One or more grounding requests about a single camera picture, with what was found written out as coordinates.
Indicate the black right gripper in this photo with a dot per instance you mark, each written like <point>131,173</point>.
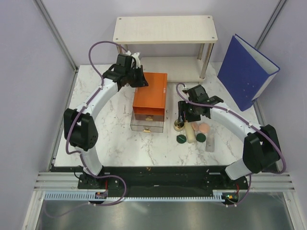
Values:
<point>182,106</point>

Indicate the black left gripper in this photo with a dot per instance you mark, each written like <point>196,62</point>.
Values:
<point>142,82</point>

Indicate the cream lotion bottle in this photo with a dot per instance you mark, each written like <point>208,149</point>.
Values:
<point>191,138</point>

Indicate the orange drawer box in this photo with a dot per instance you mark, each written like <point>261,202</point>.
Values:
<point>150,100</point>

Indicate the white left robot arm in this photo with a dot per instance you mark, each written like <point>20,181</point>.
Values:
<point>80,130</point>

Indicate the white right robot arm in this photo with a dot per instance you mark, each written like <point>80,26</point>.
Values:
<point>261,148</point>

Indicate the gold round jar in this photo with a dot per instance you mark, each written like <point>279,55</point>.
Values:
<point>178,126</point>

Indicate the pink powder puff left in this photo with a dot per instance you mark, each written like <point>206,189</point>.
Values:
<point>195,126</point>

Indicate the pink powder puff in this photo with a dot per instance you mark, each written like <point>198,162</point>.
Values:
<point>195,126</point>
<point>204,128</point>

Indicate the dark green lid left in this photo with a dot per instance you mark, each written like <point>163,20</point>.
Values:
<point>181,139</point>

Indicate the dark green lid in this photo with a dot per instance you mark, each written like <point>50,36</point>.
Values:
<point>200,137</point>
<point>181,139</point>

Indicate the pink powder puff right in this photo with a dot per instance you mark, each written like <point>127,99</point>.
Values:
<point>204,128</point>

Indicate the dark green lid right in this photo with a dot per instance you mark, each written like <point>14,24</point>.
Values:
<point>200,137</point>

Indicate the clear grey tube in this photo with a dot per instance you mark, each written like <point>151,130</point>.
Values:
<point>210,142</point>

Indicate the white two-tier shelf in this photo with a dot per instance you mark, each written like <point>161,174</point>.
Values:
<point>153,30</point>

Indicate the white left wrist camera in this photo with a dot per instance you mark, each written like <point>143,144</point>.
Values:
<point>136,62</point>

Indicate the blue ring binder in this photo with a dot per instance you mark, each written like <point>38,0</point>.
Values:
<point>245,72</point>

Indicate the light blue cable duct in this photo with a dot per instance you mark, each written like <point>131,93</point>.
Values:
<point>96,196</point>

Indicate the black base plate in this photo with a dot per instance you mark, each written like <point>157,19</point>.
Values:
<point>158,180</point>

